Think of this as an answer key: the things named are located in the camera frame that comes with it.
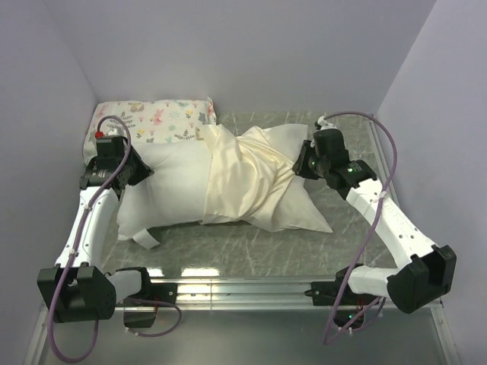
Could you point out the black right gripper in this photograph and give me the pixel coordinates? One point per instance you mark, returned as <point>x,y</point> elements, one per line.
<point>300,166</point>

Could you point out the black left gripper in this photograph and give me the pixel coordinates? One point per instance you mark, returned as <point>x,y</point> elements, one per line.
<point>143,170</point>

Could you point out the cream satin pillowcase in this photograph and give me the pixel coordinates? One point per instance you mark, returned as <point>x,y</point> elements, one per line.
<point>251,179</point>

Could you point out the white pillow insert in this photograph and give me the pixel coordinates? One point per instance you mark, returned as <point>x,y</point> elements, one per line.
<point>173,194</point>

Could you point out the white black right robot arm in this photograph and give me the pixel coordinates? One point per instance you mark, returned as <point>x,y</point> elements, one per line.
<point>424,271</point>

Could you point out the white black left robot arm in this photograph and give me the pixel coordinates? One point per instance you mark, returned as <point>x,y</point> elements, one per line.
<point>75,289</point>

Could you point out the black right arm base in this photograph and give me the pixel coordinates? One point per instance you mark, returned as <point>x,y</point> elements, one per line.
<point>324,293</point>

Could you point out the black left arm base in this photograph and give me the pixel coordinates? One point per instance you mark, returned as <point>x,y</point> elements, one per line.
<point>141,309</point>

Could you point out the animal print patterned pillow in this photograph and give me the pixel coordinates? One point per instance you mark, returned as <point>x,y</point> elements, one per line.
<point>160,122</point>

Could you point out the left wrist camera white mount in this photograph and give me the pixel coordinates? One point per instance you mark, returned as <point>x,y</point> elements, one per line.
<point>108,133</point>

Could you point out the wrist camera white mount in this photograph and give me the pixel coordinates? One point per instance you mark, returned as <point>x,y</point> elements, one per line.
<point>108,133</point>
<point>324,123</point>

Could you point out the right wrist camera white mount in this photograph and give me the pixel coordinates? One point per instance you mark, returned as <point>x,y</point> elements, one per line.
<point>324,123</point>

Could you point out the aluminium mounting rail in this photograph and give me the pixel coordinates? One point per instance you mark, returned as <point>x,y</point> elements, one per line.
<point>253,293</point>

